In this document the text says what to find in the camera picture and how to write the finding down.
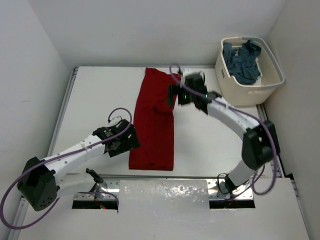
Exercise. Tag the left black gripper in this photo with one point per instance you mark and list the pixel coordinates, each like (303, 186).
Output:
(131, 143)

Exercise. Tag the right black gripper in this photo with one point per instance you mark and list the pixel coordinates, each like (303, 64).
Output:
(172, 90)

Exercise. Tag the red t shirt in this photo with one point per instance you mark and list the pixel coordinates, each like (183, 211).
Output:
(154, 123)

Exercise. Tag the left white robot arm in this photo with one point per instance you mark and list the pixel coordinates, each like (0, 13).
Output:
(49, 179)

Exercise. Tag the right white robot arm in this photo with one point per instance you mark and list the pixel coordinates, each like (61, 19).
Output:
(259, 138)

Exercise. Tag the cream laundry basket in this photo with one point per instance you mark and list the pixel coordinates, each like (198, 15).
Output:
(241, 95)

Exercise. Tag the reflective foil panel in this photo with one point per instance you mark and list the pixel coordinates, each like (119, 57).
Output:
(167, 196)

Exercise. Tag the blue t shirt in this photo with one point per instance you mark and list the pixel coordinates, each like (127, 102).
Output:
(242, 62)

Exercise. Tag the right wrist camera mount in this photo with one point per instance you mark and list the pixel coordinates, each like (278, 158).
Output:
(184, 71)

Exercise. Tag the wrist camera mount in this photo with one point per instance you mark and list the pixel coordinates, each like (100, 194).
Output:
(184, 71)
(114, 121)

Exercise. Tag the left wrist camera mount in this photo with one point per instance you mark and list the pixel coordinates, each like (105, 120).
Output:
(114, 121)

